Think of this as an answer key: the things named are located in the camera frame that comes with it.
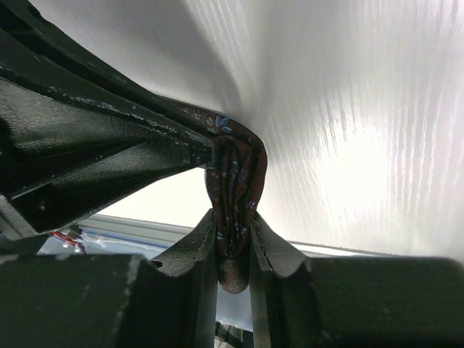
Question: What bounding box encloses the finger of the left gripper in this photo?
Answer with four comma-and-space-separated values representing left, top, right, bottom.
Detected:
1, 1, 213, 232

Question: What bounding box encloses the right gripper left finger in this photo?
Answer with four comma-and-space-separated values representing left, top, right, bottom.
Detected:
152, 210, 218, 347

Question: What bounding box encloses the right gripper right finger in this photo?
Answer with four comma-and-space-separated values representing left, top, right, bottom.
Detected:
249, 213, 321, 347

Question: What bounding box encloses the brown floral tie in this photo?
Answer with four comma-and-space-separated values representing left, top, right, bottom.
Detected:
175, 102, 268, 294

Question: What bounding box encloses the aluminium mounting rail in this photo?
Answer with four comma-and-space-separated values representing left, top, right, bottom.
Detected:
36, 213, 363, 262

